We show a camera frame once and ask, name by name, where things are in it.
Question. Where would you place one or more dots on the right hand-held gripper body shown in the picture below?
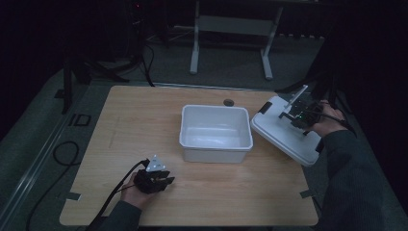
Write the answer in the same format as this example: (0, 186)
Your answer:
(304, 115)

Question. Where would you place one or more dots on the dark round disc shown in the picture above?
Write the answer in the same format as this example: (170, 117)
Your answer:
(228, 102)

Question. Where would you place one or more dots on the white box lid black latches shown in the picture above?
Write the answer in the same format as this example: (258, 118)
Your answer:
(288, 141)

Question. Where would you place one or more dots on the person's left hand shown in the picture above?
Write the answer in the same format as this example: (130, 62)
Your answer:
(136, 197)

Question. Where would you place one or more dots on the white plastic storage box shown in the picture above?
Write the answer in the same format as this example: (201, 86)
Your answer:
(215, 150)

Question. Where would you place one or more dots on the person's right hand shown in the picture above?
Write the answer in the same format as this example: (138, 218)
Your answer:
(330, 123)

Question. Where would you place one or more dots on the white metal stand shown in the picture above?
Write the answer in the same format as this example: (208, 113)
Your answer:
(234, 25)

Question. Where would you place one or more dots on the black tripod stand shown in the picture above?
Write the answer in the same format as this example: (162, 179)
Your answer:
(330, 86)
(67, 83)

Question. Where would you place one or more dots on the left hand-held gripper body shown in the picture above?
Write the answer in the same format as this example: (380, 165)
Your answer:
(147, 183)

